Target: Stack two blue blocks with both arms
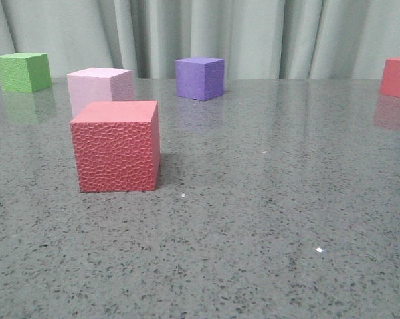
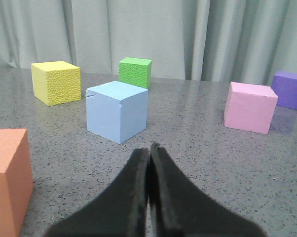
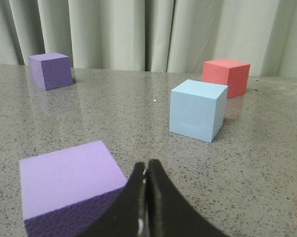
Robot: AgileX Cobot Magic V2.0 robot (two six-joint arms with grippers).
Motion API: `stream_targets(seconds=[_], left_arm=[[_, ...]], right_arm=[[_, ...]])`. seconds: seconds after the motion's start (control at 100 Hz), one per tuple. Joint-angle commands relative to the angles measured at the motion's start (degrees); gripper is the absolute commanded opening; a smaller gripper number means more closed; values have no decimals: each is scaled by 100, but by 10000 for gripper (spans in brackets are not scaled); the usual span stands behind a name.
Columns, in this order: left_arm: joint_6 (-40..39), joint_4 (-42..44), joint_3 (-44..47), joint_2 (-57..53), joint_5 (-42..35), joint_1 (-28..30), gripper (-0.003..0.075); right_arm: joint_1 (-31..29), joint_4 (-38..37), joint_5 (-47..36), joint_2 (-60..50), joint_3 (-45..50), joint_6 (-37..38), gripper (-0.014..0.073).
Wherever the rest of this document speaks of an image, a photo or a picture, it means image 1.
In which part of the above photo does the purple foam cube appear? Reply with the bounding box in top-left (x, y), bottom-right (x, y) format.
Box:
top-left (175, 57), bottom-right (225, 101)

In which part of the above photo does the large red foam cube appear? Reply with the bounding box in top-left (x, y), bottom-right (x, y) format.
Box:
top-left (70, 100), bottom-right (160, 192)

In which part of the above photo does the pink foam cube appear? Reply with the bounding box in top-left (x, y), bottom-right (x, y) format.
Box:
top-left (67, 67), bottom-right (134, 116)

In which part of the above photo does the grey-green curtain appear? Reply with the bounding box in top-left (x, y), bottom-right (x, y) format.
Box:
top-left (0, 1), bottom-right (400, 79)

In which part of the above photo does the green foam cube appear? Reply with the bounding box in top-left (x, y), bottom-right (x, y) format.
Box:
top-left (0, 53), bottom-right (52, 93)

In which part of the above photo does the red foam cube far right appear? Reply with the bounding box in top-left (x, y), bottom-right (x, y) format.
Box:
top-left (379, 56), bottom-right (400, 98)

